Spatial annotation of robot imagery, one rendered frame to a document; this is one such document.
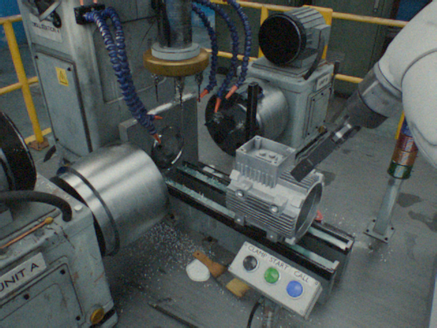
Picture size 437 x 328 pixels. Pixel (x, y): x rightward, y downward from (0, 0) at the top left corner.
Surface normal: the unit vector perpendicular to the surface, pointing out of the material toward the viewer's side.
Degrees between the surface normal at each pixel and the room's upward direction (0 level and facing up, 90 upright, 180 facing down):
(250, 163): 90
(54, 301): 90
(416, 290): 0
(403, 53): 73
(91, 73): 90
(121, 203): 58
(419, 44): 54
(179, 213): 90
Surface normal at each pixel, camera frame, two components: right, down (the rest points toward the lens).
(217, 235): -0.62, 0.42
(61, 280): 0.79, 0.34
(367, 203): 0.01, -0.84
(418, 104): -0.96, -0.25
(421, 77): -0.81, -0.51
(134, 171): 0.47, -0.48
